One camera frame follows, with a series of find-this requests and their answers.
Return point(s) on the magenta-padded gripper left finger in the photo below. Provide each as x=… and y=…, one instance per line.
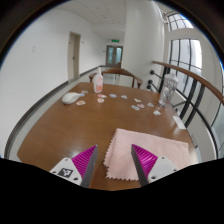
x=85, y=160

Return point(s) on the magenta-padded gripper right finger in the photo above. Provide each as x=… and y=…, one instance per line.
x=146, y=159

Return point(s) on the pink towel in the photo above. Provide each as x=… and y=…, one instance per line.
x=166, y=146

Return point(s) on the small sticker card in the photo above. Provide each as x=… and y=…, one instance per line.
x=135, y=107
x=100, y=100
x=102, y=95
x=124, y=96
x=81, y=94
x=80, y=102
x=150, y=104
x=137, y=100
x=156, y=112
x=140, y=105
x=113, y=95

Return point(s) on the white paper sheet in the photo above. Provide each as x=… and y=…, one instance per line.
x=179, y=122

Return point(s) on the white computer mouse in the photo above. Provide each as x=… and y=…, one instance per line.
x=70, y=98

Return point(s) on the clear plastic bottle, white lid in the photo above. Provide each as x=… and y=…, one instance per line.
x=168, y=90

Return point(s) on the white bottle with pink label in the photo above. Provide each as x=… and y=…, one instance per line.
x=98, y=83

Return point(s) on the wooden chair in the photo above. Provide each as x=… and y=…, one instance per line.
x=116, y=71

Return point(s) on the wooden handrail with black railing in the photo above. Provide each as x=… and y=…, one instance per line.
x=186, y=72

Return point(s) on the white side door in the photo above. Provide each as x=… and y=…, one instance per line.
x=74, y=56

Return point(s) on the glass double door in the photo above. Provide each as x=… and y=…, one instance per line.
x=114, y=55

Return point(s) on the black-framed window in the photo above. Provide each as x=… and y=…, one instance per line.
x=186, y=53

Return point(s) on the green exit sign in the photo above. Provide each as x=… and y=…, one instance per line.
x=115, y=40

